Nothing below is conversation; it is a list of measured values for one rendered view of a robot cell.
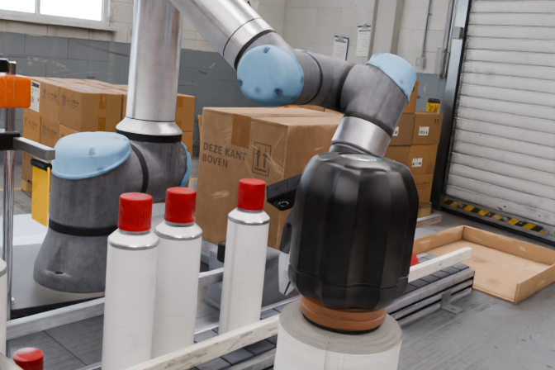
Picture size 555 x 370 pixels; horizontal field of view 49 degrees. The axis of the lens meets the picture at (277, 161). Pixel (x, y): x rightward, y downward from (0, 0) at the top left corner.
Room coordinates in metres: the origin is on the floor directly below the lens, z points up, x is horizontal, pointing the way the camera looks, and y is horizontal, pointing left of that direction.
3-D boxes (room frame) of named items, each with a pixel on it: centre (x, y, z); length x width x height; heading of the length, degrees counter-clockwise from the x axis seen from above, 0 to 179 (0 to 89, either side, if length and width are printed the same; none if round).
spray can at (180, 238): (0.64, 0.10, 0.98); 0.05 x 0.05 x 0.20
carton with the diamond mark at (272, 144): (1.25, -0.03, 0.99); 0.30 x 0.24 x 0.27; 137
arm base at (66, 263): (0.95, 0.30, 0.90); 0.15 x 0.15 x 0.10
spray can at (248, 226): (0.72, 0.03, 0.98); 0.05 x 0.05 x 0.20
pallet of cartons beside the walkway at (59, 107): (4.39, 1.28, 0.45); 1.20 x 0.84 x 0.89; 41
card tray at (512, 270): (1.26, -0.47, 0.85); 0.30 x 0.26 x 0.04; 138
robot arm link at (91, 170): (0.95, 0.29, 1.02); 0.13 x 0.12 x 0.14; 153
